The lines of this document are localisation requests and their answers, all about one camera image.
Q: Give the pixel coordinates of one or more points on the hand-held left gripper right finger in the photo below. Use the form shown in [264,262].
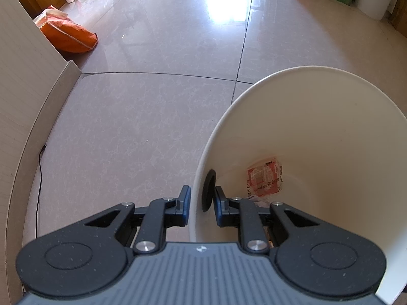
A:
[219,208]

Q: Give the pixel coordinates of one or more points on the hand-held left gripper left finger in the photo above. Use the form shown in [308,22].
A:
[186,205]

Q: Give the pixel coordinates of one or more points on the red snack wrapper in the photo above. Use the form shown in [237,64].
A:
[264,178]

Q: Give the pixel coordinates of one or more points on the white plastic trash bin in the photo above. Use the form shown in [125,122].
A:
[318,133]

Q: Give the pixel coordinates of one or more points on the beige furniture panel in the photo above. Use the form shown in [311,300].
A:
[22,101]

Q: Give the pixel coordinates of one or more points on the orange woven bag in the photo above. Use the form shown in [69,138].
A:
[68,35]

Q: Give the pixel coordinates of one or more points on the brown cardboard box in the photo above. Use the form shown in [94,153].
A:
[400,16]

